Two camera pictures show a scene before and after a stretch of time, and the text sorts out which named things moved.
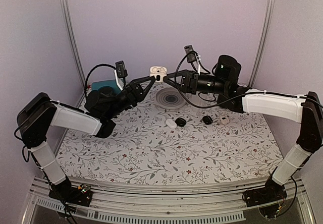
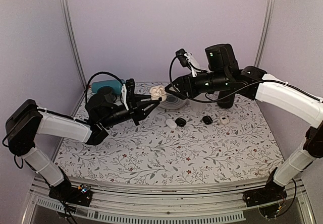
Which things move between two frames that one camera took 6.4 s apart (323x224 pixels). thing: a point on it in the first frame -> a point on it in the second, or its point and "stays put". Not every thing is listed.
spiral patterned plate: (170, 98) stays put
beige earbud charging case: (158, 72) -> (157, 91)
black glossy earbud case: (180, 122) stays put
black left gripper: (134, 93) -> (137, 111)
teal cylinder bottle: (116, 89) stays put
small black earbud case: (207, 119) stays put
